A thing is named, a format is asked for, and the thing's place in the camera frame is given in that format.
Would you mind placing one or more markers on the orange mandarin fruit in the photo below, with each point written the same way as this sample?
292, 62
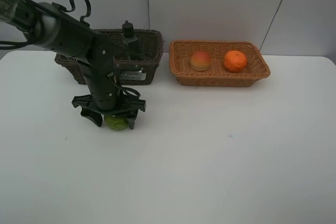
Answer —
235, 61

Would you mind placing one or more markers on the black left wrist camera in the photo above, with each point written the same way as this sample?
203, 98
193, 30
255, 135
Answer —
129, 71

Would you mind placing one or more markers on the green lime fruit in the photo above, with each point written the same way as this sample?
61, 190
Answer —
115, 123

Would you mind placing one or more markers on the dark brown wicker basket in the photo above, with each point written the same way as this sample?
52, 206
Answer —
150, 44

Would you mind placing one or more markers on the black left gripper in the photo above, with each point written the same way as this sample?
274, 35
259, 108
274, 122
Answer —
107, 95

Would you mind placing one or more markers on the red yellow peach fruit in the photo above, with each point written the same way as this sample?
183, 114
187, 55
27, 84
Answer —
200, 61

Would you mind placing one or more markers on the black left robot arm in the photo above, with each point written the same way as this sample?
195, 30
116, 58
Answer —
49, 26

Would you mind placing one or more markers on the dark green pump bottle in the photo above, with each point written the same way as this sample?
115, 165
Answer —
130, 41

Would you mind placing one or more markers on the light orange wicker basket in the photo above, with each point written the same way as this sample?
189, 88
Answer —
216, 75

